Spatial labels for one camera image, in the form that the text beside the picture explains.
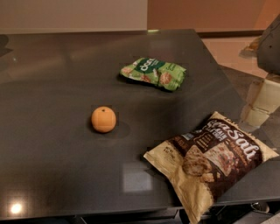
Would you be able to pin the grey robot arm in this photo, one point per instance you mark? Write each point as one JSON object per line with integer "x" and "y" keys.
{"x": 268, "y": 51}

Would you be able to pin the orange fruit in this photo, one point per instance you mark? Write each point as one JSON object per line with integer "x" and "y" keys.
{"x": 103, "y": 119}

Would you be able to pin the green rice chip bag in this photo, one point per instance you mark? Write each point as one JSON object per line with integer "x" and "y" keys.
{"x": 161, "y": 74}

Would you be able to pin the brown sea salt chip bag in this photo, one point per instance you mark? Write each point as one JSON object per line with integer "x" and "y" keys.
{"x": 203, "y": 164}

